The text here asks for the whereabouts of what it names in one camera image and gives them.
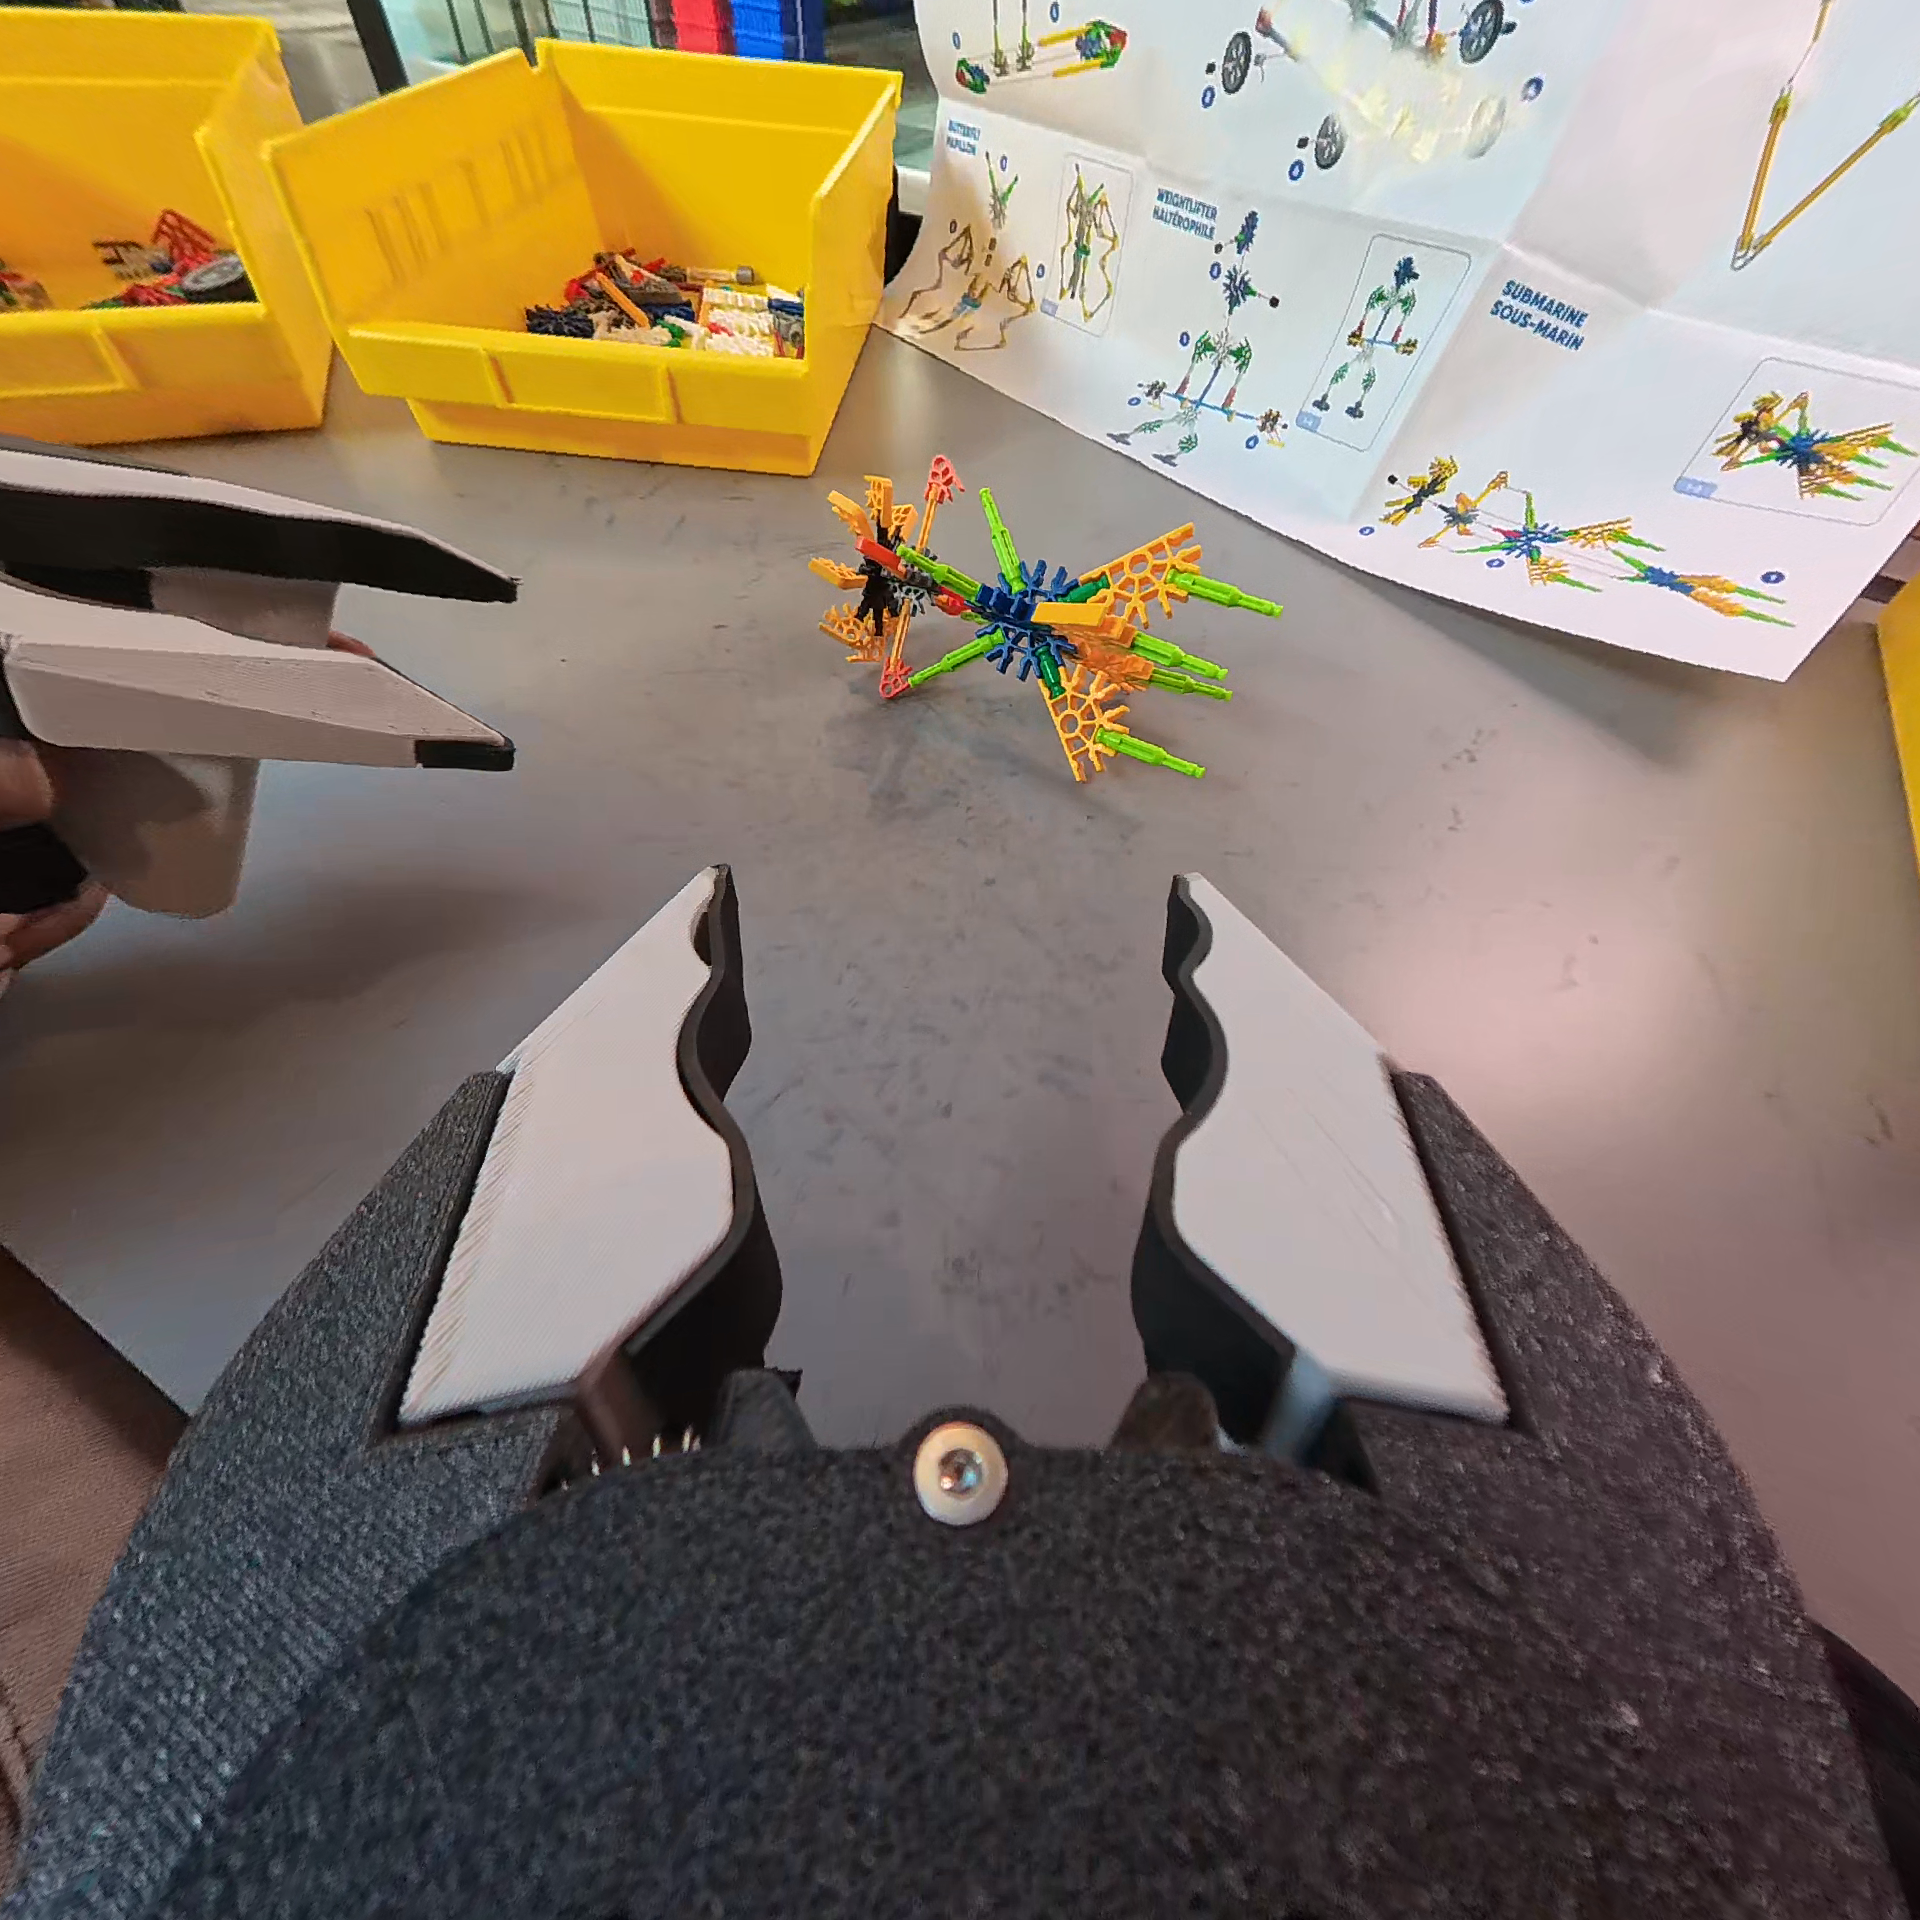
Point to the person's left hand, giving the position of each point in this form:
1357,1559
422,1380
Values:
46,938

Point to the large blue green toy assembly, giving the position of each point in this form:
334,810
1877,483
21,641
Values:
1149,569

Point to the grey desk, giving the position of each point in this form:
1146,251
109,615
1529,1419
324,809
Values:
1501,976

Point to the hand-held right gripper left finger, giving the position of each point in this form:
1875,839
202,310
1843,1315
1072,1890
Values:
585,1199

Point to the white instruction sheet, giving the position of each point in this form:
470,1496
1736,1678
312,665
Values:
1424,374

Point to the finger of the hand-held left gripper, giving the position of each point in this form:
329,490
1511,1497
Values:
224,690
150,489

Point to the small blue green toy assembly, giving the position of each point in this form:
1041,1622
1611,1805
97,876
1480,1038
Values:
1087,734

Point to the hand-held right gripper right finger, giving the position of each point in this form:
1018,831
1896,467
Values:
1320,1199

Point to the person's torso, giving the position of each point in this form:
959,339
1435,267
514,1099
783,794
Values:
75,1501

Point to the yellow black toy wheel assembly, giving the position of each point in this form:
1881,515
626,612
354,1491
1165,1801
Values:
886,575

